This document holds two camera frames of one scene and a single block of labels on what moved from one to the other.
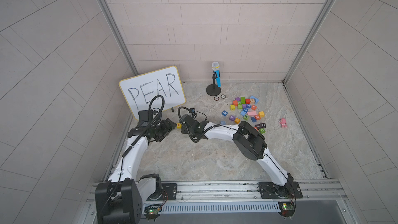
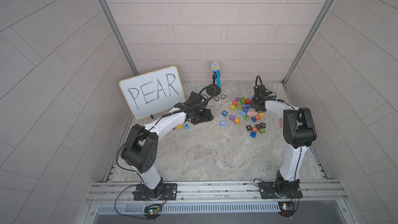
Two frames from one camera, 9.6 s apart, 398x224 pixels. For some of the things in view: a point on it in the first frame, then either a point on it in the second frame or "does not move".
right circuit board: (287, 208) does not move
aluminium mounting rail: (235, 192) does not move
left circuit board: (152, 212) does not move
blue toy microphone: (215, 67) does not move
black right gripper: (183, 127) → (253, 104)
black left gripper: (166, 128) → (205, 116)
